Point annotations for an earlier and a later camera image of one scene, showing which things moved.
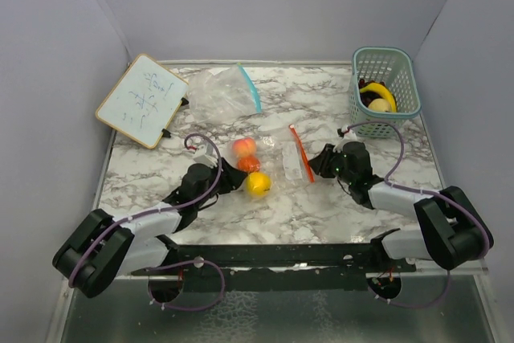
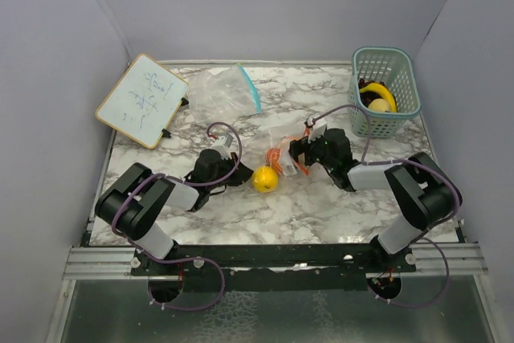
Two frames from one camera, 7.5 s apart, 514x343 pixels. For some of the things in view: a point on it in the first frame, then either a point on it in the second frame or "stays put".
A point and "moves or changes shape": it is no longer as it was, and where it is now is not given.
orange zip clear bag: x=272 y=162 moves or changes shape
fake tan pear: x=380 y=104 stays put
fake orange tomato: x=248 y=164 → x=272 y=159
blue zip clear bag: x=223 y=95 stays put
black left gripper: x=231 y=177 stays put
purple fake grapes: x=368 y=96 stays put
